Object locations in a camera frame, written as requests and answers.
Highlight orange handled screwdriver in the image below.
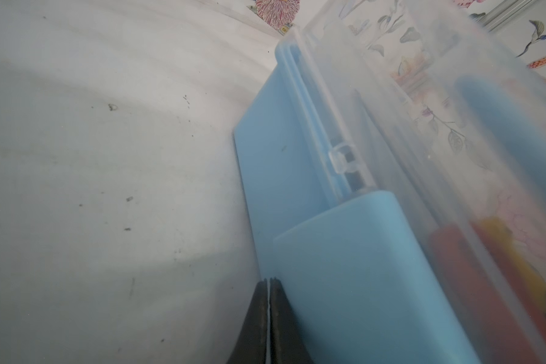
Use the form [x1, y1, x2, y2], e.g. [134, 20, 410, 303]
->
[429, 224, 538, 363]

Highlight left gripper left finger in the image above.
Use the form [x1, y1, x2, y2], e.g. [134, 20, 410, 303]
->
[226, 280, 268, 364]

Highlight light blue plastic toolbox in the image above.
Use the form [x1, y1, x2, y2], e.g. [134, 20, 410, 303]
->
[234, 1, 546, 363]

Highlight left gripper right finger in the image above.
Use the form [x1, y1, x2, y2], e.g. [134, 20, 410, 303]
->
[269, 278, 314, 364]

